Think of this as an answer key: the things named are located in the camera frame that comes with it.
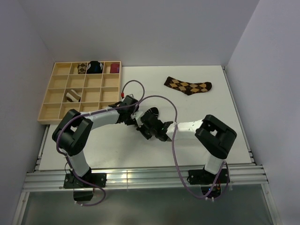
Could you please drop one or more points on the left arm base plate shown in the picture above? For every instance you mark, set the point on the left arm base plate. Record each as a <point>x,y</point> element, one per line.
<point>84,191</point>

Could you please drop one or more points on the wooden compartment tray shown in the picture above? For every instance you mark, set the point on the wooden compartment tray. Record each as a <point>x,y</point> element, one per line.
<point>97,90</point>

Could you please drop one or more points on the tan brown striped sock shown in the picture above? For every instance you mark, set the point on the tan brown striped sock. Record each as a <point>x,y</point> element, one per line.
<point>73,96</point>

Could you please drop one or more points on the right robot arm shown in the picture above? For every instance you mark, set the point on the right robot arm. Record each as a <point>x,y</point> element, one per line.
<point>216,137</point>

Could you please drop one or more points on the rolled red sock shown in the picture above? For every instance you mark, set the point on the rolled red sock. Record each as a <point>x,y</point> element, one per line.
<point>115,68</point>

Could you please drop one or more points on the aluminium rail frame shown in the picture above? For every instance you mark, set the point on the aluminium rail frame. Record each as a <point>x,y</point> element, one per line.
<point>247,201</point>

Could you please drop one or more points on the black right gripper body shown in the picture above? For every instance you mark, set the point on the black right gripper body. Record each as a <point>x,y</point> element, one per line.
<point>147,133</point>

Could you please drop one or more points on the black white striped sock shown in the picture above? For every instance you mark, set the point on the black white striped sock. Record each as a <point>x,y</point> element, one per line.
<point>153,111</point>

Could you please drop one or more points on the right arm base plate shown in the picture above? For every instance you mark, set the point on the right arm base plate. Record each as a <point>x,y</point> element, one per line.
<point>205,179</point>

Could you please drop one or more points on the rolled black blue sock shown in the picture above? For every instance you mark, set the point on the rolled black blue sock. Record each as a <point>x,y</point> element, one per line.
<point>95,67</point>

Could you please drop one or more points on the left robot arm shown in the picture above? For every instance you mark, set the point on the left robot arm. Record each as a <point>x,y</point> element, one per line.
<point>73,131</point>

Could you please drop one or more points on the rolled argyle sock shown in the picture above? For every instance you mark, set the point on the rolled argyle sock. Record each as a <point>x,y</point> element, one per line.
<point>81,68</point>

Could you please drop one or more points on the brown argyle sock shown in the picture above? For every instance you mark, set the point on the brown argyle sock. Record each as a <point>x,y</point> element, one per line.
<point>186,87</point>

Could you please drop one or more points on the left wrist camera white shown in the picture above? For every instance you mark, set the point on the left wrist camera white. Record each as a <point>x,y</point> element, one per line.
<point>123,95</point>

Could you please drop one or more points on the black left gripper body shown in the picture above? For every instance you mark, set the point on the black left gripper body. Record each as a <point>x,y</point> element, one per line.
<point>129,121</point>

